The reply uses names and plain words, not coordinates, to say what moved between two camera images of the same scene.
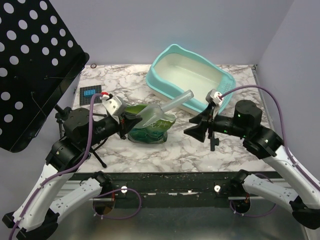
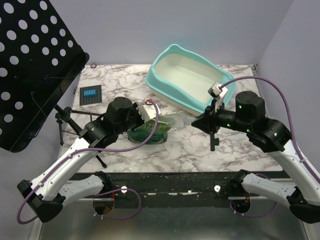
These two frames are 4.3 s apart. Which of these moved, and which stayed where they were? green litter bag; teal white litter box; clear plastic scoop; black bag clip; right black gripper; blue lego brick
Moved: right black gripper; clear plastic scoop
Stayed: teal white litter box; black bag clip; green litter bag; blue lego brick
